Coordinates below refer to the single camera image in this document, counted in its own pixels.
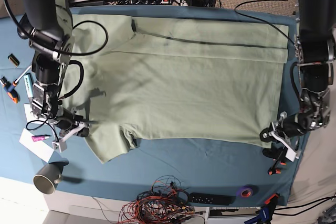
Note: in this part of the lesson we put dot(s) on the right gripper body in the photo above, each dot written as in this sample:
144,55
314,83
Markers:
67,121

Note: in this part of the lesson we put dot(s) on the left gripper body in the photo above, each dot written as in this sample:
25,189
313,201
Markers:
287,127

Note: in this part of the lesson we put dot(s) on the green T-shirt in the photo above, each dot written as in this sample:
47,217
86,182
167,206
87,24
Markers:
170,82

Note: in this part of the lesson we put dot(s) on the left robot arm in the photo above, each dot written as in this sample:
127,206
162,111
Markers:
315,50

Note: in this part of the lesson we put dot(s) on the black orange bar clamp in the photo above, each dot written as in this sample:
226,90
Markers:
274,169

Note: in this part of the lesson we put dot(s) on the pink glue tube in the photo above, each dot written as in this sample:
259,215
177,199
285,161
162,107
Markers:
37,138

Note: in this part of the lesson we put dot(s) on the white paper strip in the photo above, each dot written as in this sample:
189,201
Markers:
39,148

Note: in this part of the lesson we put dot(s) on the white paper square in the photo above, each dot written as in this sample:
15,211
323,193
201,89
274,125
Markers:
28,112

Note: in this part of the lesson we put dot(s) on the purple tape roll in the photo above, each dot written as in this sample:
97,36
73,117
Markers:
245,191

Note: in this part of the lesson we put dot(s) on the grey ceramic mug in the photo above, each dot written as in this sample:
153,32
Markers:
47,179

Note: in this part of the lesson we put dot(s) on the blue orange bar clamp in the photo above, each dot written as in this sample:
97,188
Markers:
266,212

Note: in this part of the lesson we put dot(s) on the orange blue screwdriver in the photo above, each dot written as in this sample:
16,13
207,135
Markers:
9,87

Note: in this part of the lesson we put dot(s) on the light blue highlighter marker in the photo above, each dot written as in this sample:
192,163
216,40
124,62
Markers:
29,86

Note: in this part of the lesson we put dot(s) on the small black lighter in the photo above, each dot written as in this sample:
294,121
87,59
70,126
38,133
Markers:
13,60

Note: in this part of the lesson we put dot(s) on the black remote control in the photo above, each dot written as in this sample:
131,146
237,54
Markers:
211,199

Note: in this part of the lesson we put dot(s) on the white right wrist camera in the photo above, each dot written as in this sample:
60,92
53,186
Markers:
59,146

